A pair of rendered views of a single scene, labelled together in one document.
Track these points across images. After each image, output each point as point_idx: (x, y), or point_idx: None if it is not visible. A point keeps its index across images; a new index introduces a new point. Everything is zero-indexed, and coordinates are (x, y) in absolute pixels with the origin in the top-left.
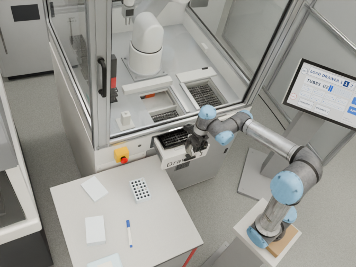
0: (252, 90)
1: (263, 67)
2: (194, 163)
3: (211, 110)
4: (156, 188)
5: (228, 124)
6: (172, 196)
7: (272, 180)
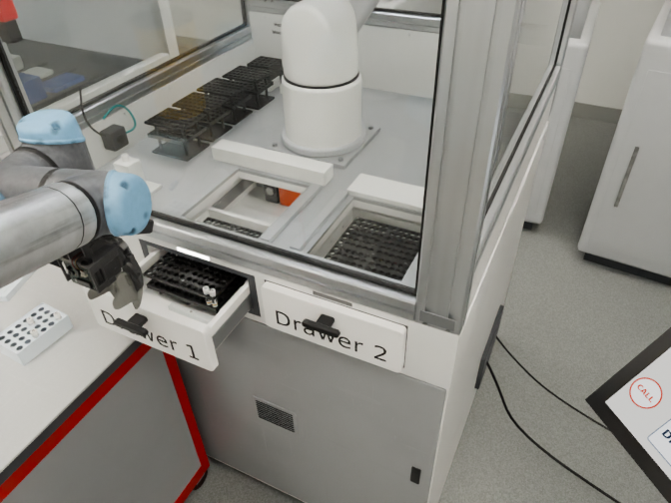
0: (429, 250)
1: (435, 142)
2: (313, 439)
3: (44, 121)
4: (64, 357)
5: (21, 170)
6: (54, 397)
7: None
